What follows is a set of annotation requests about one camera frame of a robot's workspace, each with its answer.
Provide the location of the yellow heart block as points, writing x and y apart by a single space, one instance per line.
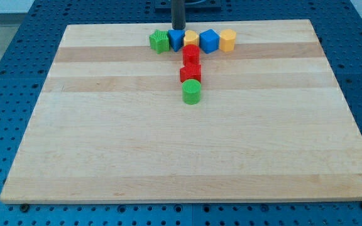
191 38

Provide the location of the red star block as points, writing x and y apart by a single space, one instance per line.
191 71

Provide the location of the green cylinder block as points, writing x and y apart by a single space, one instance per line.
191 89

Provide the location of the blue cube block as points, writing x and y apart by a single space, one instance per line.
209 41

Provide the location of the green star block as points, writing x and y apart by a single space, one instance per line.
159 41

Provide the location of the red cylinder block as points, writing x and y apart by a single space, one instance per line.
191 54

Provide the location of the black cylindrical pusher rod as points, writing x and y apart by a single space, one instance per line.
178 14

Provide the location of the wooden board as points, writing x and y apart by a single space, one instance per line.
110 126

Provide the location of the blue triangle block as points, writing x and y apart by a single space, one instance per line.
176 39

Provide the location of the yellow hexagon block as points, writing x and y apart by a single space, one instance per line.
227 40

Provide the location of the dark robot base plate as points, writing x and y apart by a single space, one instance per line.
165 5

